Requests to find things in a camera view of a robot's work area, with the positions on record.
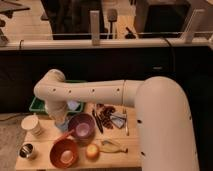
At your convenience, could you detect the blue white packet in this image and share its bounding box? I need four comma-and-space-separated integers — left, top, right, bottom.
110, 112, 126, 128

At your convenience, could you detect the orange plastic bowl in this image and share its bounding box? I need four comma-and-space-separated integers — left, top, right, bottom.
50, 139, 78, 169

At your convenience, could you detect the black marker pen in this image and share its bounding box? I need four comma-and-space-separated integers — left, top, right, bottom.
92, 109, 103, 134

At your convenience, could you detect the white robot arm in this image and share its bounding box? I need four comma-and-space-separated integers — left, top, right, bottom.
34, 69, 200, 171

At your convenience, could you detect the purple plastic bowl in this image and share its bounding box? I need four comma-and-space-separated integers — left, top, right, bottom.
68, 113, 95, 139

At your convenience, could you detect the wooden cutting board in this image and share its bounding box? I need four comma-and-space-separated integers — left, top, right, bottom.
15, 107, 141, 171

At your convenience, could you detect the silver metal utensil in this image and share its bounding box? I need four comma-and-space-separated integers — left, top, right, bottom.
123, 108, 129, 136

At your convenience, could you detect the yellow red apple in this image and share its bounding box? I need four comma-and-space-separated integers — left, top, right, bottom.
86, 144, 100, 159

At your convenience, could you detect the yellow banana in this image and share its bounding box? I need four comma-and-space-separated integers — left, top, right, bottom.
100, 139, 128, 153

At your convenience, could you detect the green plastic tray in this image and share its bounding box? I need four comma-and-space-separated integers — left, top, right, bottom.
28, 79, 85, 116

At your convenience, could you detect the small metal cup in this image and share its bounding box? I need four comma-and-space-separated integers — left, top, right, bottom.
19, 143, 36, 160

